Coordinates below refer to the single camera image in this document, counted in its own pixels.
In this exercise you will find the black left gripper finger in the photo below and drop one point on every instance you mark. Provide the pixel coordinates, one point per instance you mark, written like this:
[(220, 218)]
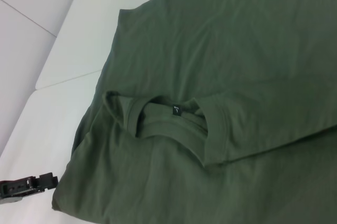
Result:
[(10, 200), (39, 183)]

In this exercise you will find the dark green printed t-shirt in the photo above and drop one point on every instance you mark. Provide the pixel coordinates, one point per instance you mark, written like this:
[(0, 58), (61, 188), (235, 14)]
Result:
[(210, 76)]

